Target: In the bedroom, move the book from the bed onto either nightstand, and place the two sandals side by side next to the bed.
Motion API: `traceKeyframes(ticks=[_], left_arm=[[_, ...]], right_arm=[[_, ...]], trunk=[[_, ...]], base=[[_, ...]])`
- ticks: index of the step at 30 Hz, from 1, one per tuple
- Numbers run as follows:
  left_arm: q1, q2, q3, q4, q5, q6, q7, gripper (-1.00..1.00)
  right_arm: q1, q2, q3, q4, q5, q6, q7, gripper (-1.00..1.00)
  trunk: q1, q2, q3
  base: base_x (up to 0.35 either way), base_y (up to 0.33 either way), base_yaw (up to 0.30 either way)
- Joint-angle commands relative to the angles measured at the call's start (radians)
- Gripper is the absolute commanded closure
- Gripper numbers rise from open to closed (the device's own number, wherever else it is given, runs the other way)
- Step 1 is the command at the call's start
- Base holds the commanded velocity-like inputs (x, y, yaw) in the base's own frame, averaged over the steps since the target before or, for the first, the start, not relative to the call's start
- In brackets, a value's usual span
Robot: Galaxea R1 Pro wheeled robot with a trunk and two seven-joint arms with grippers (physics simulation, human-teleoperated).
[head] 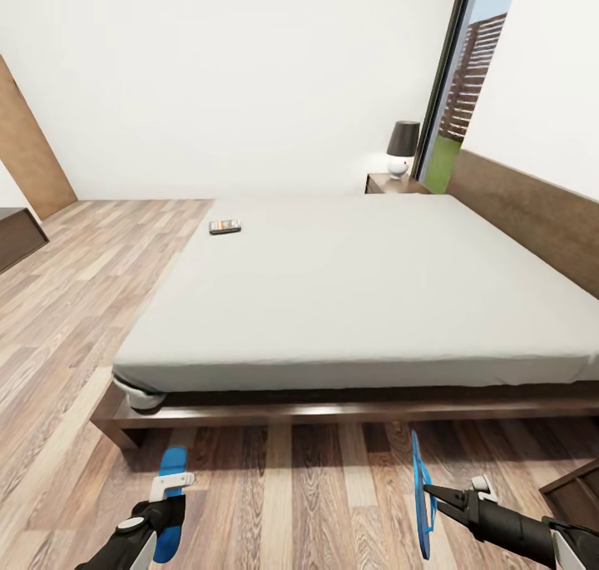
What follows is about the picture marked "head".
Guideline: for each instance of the sandal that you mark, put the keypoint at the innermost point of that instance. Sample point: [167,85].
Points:
[173,462]
[422,477]

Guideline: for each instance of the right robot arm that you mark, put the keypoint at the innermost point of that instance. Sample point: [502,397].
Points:
[550,542]

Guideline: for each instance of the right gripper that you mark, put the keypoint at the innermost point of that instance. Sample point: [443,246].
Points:
[487,521]

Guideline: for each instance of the hardback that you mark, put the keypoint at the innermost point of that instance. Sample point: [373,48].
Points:
[224,226]

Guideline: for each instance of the bench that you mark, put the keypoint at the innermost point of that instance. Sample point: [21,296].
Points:
[20,236]

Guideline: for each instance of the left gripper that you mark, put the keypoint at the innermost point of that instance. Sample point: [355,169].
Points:
[172,510]

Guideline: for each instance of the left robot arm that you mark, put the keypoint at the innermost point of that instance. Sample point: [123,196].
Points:
[132,545]

